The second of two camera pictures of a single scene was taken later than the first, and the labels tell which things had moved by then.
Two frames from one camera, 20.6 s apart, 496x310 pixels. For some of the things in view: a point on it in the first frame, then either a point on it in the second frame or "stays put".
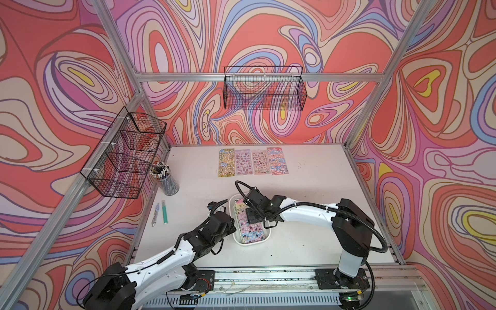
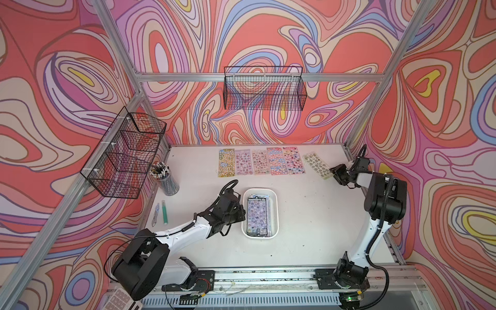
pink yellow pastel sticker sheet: x=248 y=232 → x=294 y=163
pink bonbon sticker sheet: x=261 y=165 stays put
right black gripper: x=252 y=218 → x=338 y=169
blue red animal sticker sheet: x=278 y=162 stays put
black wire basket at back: x=267 y=88 stays put
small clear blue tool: x=154 y=219 stays put
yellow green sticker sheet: x=227 y=163 stays put
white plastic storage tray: x=237 y=237 → x=275 y=216
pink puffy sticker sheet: x=244 y=162 stays put
